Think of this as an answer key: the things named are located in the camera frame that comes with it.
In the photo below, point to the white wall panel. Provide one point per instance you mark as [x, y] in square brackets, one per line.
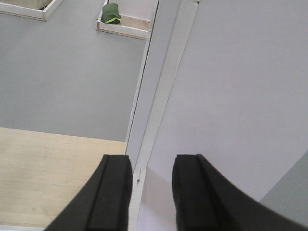
[240, 98]

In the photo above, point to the wooden tray with white rim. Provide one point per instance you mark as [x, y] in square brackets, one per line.
[42, 14]

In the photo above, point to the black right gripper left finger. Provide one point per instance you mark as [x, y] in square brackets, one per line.
[102, 203]

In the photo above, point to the green cushion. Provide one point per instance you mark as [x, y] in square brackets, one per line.
[110, 14]

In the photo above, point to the white support brace post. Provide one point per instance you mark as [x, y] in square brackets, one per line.
[177, 43]

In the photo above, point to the light wooden platform base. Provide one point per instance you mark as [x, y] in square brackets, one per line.
[41, 172]

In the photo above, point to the white outer door frame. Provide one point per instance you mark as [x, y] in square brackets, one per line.
[152, 62]

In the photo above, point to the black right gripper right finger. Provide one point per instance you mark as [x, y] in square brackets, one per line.
[206, 201]

